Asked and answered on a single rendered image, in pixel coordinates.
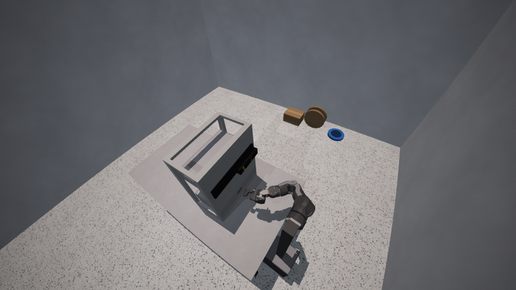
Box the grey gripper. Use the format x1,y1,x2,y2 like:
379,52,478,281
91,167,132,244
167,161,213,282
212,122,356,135
243,189,266,204

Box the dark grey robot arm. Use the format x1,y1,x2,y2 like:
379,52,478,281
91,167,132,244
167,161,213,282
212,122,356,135
256,180,315,230

